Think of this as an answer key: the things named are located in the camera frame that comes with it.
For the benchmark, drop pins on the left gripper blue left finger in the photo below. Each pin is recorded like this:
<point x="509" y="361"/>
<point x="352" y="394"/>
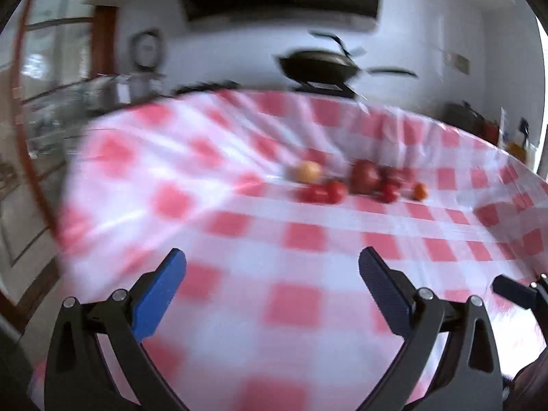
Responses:
<point x="77" y="375"/>

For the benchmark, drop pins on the person right hand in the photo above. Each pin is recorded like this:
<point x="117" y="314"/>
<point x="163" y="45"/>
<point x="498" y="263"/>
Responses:
<point x="529" y="389"/>

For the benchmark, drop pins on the yellow round fruit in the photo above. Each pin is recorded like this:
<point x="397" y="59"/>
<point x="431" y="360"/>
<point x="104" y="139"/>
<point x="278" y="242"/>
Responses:
<point x="308" y="172"/>

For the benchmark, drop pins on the black wok pan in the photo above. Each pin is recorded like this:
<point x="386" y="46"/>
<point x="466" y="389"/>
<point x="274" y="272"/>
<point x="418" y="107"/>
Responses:
<point x="326" y="72"/>

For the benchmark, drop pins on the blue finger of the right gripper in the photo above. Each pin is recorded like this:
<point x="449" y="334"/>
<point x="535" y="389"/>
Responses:
<point x="532" y="297"/>

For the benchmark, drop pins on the red tomato small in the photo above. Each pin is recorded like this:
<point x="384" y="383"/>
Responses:
<point x="312" y="194"/>

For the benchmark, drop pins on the large dark red apple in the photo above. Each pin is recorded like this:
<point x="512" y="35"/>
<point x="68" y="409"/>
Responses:
<point x="364" y="177"/>

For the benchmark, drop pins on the orange mandarin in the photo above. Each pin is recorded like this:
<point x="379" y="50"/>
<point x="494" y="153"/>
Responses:
<point x="419" y="192"/>

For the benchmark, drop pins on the red white checkered tablecloth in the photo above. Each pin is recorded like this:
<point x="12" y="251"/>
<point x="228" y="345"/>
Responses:
<point x="272" y="313"/>

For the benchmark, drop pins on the wrinkled dark red fruit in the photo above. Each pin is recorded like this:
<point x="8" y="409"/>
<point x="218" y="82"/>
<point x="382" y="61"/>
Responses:
<point x="399" y="178"/>

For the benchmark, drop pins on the round wall gauge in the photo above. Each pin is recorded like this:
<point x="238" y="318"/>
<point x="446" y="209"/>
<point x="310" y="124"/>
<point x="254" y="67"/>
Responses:
<point x="146" y="50"/>

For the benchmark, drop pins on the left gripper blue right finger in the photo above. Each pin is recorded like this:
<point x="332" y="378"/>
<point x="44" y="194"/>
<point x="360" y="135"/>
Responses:
<point x="468" y="375"/>

